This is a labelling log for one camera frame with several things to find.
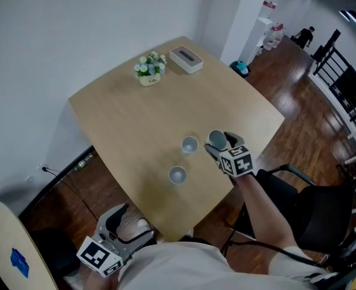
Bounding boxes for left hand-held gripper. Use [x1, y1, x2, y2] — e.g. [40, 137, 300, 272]
[76, 203, 155, 279]

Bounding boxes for person's black trousers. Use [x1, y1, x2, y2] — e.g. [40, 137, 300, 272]
[177, 236, 216, 247]

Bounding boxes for teal bag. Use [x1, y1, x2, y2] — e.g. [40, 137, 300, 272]
[229, 60, 251, 79]

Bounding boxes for blue object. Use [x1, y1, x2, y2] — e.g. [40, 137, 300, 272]
[10, 247, 31, 279]

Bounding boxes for potted white and blue flowers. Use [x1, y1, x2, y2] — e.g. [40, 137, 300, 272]
[133, 51, 168, 87]

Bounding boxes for person's left forearm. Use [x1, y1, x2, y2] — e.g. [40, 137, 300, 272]
[85, 269, 121, 290]

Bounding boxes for black railing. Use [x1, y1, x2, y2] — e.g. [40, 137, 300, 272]
[311, 30, 356, 123]

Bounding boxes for round wooden side table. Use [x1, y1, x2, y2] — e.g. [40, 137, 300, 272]
[0, 200, 59, 290]

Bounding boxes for grey cup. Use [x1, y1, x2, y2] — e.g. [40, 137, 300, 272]
[208, 129, 228, 149]
[181, 135, 200, 157]
[168, 166, 188, 186]

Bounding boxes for person's right forearm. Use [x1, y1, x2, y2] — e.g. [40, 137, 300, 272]
[232, 172, 297, 273]

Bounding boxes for white cabinet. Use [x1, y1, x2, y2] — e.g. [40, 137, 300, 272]
[246, 16, 274, 66]

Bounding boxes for group of large water bottles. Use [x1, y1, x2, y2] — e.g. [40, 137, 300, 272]
[262, 0, 288, 50]

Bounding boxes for ceiling lamp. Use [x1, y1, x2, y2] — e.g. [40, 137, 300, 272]
[338, 9, 356, 28]

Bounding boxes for person's white shoe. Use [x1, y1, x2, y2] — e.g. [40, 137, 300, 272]
[136, 218, 155, 236]

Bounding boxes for white tissue box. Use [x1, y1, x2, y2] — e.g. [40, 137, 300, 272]
[169, 45, 204, 75]

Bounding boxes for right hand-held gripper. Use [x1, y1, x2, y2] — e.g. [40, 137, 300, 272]
[204, 131, 255, 179]

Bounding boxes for green plastic bottle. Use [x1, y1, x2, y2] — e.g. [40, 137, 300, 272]
[74, 153, 94, 172]

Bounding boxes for black stool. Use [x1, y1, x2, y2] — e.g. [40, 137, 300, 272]
[28, 227, 82, 278]

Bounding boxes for black office chair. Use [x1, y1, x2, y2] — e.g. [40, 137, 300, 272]
[225, 163, 356, 255]

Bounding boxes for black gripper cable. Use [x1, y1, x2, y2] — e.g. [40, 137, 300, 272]
[221, 202, 325, 268]

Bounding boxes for black power cable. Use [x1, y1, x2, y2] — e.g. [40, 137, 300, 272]
[43, 167, 102, 223]

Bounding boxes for person's white shirt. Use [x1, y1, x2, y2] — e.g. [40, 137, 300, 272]
[116, 240, 328, 290]

